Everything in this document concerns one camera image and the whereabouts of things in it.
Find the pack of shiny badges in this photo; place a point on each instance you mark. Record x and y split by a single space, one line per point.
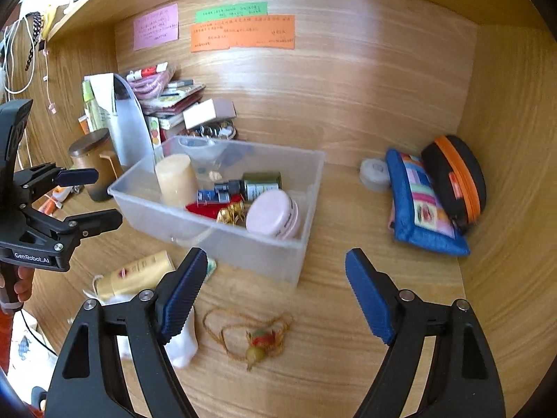
213 130

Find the small beige shell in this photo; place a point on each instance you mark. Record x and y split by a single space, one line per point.
215 176

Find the gold bells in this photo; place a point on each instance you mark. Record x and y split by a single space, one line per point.
230 214

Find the yellow lotion tube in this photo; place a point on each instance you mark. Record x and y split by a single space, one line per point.
135 272

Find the white tape roll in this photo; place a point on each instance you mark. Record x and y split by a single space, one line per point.
374 174

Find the pink round case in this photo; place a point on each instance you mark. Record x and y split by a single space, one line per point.
270 213

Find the person's left hand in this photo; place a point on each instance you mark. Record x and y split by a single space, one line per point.
24 285

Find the wooden shelf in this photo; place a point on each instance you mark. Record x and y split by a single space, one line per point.
87 4

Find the orange paper note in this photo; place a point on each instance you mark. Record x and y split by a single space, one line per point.
243 35

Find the small teal packet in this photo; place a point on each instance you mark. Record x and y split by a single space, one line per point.
210 266

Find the stack of books and packets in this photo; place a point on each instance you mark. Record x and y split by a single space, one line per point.
174 104

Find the green paper note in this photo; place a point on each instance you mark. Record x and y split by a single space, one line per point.
230 11

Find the white plastic bag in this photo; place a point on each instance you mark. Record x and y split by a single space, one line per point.
30 348

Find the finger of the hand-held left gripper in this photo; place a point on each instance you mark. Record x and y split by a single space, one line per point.
78 176
100 222

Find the wooden desktop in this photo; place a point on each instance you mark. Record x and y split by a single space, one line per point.
330 357

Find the pink paper note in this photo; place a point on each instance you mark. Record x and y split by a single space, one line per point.
155 26

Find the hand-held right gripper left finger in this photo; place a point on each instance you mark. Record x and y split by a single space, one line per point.
185 291

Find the orange carton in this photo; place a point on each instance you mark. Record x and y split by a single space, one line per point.
84 125

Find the red velvet box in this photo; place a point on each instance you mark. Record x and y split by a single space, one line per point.
202 210

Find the brown mug with lid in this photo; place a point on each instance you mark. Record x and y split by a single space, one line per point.
91 148

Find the dark green bottle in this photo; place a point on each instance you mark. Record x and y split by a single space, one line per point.
261 185

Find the white printed paper sheet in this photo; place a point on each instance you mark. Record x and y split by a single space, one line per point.
102 91

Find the blue patchwork pouch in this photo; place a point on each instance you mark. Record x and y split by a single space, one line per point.
417 209

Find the white cardboard box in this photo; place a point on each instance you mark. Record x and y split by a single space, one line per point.
200 113

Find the clear funnel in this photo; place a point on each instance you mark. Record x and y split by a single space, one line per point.
200 152

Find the black case with orange zip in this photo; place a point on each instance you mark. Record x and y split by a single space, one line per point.
461 174

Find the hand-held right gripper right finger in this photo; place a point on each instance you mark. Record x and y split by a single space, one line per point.
370 300

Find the clear plastic storage box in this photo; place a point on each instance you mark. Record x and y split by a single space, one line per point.
261 252

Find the small blue packet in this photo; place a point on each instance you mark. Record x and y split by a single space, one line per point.
213 193

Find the cream pillar candle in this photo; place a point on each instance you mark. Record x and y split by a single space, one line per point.
174 178

